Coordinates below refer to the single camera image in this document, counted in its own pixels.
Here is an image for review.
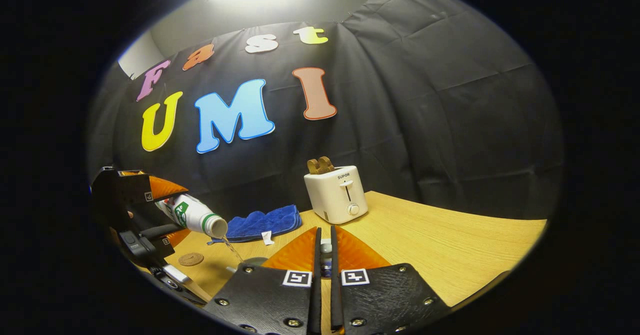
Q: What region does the black backdrop cloth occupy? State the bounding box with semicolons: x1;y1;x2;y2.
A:
86;0;565;221

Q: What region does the blue towel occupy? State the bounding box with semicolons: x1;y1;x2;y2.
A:
207;204;303;246

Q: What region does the white toaster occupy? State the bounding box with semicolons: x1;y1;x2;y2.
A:
304;165;369;225

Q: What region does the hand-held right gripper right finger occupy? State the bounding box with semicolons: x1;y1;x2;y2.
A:
330;225;453;335

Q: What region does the white green-label water bottle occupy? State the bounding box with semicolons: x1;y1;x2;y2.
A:
155;193;229;239

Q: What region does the clear water stream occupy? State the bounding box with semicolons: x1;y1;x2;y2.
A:
221;235;246;264

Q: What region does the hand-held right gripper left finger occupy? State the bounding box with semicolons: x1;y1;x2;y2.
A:
202;226;322;335

